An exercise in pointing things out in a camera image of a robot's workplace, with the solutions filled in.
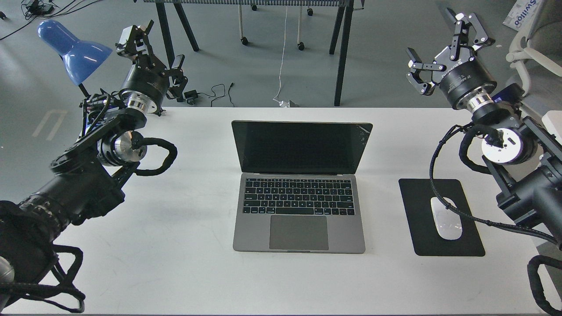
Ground white hanging cable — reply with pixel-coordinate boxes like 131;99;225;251
272;5;300;108

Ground black cables on floor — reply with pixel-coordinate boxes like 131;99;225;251
0;0;104;41

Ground white office chair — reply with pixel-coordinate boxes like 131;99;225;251
506;0;562;96

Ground white box with blue lettering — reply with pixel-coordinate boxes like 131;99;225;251
502;0;544;31

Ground black-legged background table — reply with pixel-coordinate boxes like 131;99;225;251
143;0;365;107

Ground grey laptop computer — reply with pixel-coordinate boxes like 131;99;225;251
231;120;373;254

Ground white rolling cart legs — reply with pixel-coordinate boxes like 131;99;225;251
238;0;314;51

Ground black power adapter with cable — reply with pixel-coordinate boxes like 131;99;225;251
183;82;236;107

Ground white computer mouse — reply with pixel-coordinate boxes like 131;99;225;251
430;197;462;241

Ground black mouse pad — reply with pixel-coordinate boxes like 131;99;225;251
399;178;485;257

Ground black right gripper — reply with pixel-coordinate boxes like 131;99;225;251
405;12;498;110

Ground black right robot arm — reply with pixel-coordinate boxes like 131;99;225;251
407;8;562;248

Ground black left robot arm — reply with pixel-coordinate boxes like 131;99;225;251
1;19;188;313

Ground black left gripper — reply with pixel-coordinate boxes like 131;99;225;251
115;20;188;115

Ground blue desk lamp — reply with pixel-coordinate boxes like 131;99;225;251
37;19;112;98

